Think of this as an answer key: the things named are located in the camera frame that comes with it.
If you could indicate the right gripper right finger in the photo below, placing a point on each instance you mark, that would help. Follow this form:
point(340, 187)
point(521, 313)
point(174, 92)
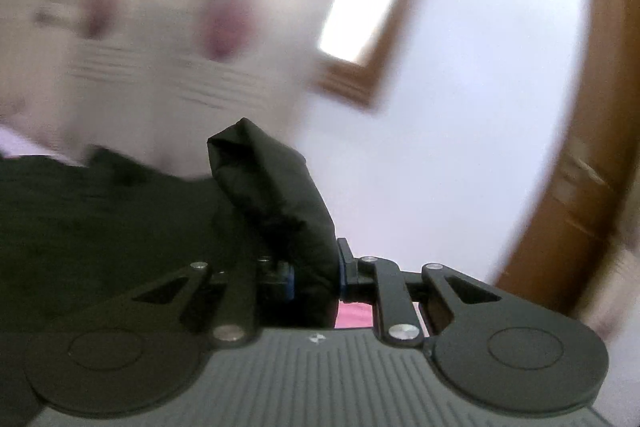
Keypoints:
point(408, 307)

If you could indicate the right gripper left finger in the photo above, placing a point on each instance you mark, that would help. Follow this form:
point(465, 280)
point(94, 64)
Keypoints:
point(206, 306)

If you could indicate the black jacket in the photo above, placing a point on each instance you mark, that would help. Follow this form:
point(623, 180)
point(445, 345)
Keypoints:
point(73, 237)

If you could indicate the pink checkered bed sheet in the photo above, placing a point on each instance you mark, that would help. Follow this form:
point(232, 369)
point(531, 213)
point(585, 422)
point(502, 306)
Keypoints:
point(354, 316)

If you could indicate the brown wooden door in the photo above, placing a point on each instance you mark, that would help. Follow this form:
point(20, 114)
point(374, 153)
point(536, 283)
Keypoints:
point(565, 239)

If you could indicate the leaf print curtain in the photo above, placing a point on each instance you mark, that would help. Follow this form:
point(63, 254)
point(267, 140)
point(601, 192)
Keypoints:
point(154, 79)

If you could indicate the wooden window frame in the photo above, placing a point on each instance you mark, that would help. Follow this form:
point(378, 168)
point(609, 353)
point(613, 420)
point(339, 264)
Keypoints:
point(380, 16)

